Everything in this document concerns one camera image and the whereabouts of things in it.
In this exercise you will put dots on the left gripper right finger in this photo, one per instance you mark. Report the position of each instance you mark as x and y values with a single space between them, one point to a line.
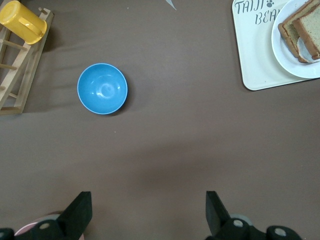
218 225

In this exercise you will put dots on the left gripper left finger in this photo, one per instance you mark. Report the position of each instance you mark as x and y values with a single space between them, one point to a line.
75 220

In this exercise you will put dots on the white round plate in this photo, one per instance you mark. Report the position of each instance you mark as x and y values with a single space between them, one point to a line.
290 70

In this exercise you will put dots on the brown bread slice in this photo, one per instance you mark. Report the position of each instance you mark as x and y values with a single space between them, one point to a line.
287 30
310 25

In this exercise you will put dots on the pink bowl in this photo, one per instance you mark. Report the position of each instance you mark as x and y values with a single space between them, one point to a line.
23 228

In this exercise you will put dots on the blue bowl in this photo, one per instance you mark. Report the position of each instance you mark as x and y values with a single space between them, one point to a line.
102 90

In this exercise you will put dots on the wooden mug rack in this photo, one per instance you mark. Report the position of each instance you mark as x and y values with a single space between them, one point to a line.
27 75

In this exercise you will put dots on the cream bear print tray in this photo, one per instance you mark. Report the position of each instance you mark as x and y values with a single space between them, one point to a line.
250 50

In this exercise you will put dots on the toy fried egg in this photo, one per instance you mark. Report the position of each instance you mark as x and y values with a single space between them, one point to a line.
303 53

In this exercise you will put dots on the yellow mug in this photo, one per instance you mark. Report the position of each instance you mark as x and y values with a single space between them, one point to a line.
17 17

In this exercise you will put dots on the grey tape scrap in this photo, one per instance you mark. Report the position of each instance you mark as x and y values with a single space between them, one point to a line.
171 3

